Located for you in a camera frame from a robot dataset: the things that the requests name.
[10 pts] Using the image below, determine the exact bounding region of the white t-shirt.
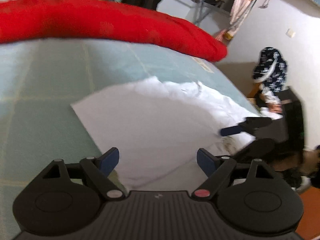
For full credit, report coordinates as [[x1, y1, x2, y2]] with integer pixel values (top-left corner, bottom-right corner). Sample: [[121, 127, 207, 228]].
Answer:
[[72, 77, 254, 191]]

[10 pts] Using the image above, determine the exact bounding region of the pile of folded clothes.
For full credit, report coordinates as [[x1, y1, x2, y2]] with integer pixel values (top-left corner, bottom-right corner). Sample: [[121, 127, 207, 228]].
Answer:
[[257, 88, 283, 120]]

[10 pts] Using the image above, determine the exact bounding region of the navy star-patterned garment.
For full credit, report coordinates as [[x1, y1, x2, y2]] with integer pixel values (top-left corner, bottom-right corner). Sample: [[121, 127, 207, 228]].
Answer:
[[252, 47, 288, 93]]

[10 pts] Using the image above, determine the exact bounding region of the teal plaid bed blanket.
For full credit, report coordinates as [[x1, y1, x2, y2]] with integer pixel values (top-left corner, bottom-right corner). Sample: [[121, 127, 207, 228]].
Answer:
[[1, 39, 253, 239]]

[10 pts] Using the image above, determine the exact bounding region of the pink striped curtain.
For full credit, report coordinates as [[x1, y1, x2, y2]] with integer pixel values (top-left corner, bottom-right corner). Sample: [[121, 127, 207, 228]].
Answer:
[[216, 0, 254, 42]]

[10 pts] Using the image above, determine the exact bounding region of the red quilt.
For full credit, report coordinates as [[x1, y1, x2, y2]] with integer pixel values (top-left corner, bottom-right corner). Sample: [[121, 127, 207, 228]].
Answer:
[[1, 0, 227, 62]]

